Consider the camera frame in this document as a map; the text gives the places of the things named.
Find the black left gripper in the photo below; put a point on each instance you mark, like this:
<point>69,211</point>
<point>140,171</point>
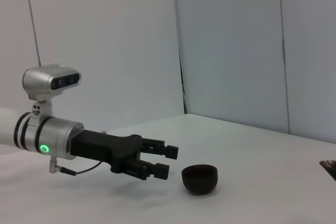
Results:
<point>105,148</point>

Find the dark brown teacup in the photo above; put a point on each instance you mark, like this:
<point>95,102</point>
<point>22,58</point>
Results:
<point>199,182</point>

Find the black round teapot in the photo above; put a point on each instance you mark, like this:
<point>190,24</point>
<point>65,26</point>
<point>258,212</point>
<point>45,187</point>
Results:
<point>331,167</point>

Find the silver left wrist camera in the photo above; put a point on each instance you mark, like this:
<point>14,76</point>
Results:
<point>39,79</point>

